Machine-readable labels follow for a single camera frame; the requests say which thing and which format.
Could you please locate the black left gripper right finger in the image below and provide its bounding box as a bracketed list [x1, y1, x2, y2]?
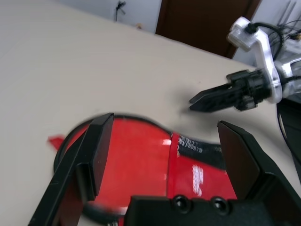
[216, 120, 301, 226]

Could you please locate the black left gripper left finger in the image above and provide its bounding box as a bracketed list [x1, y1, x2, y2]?
[28, 112, 115, 226]

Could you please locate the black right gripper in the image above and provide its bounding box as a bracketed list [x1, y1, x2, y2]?
[189, 69, 271, 113]

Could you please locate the red ping-pong paddle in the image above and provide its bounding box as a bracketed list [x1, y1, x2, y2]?
[68, 119, 173, 212]

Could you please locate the red black paddle case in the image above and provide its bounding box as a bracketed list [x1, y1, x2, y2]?
[48, 114, 238, 226]

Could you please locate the brown door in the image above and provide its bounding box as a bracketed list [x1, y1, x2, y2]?
[155, 0, 261, 58]

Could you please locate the black tripod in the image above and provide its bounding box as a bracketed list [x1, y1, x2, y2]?
[114, 1, 127, 23]

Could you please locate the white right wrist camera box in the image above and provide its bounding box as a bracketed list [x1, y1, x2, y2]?
[226, 16, 283, 104]

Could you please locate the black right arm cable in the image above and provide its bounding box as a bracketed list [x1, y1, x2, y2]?
[244, 21, 301, 62]

